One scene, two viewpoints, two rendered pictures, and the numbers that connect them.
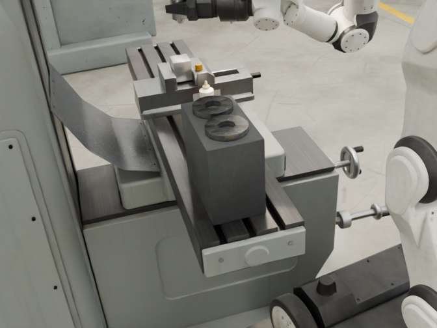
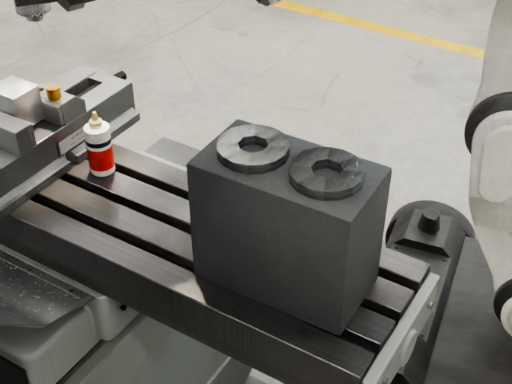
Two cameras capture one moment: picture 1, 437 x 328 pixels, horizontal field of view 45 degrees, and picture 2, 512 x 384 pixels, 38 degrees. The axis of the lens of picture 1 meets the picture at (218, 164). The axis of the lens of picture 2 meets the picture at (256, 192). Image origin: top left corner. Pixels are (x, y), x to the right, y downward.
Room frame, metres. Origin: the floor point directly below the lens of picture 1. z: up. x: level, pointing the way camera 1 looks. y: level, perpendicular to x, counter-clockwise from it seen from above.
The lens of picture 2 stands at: (0.50, 0.54, 1.64)
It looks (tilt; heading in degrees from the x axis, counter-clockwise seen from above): 38 degrees down; 315
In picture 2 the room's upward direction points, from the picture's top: straight up
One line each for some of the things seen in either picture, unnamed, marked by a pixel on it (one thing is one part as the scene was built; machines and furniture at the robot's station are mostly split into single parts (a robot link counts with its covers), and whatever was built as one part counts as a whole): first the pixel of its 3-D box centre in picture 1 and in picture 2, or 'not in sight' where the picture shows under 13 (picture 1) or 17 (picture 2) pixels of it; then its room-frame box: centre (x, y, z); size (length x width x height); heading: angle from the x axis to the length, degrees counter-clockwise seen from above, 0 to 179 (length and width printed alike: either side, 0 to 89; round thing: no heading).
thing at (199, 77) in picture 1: (199, 71); (43, 98); (1.48, 0.03, 1.01); 0.12 x 0.06 x 0.04; 13
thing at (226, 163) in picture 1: (222, 154); (286, 220); (0.99, -0.01, 1.02); 0.22 x 0.12 x 0.20; 14
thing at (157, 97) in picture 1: (192, 82); (36, 124); (1.48, 0.06, 0.98); 0.35 x 0.15 x 0.11; 103
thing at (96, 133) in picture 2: (207, 98); (98, 142); (1.37, 0.02, 0.98); 0.04 x 0.04 x 0.11
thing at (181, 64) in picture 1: (181, 68); (16, 104); (1.47, 0.09, 1.03); 0.06 x 0.05 x 0.06; 13
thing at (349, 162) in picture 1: (340, 164); not in sight; (1.51, -0.42, 0.62); 0.16 x 0.12 x 0.12; 103
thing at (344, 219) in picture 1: (365, 214); not in sight; (1.38, -0.48, 0.50); 0.22 x 0.06 x 0.06; 103
